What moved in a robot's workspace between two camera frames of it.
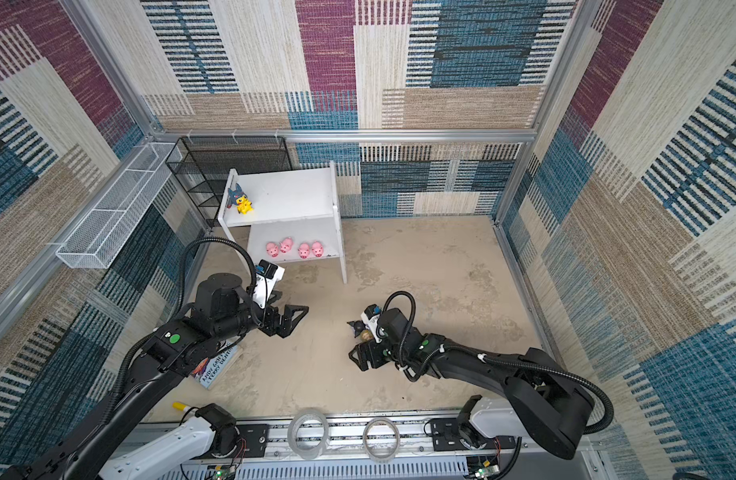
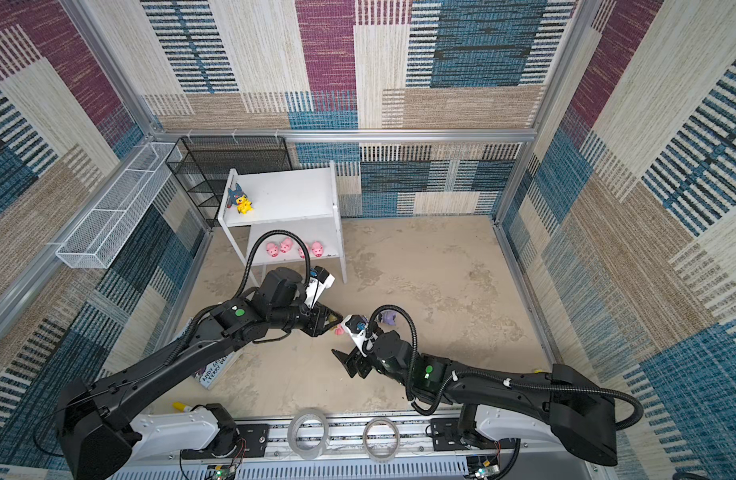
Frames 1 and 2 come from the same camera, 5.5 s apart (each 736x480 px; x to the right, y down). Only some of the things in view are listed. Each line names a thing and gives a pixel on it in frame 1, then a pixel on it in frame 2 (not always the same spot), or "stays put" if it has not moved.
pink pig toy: x=272 y=249 stays put
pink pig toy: x=286 y=245 stays put
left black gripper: x=273 y=327 → x=320 y=314
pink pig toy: x=303 y=250 stays put
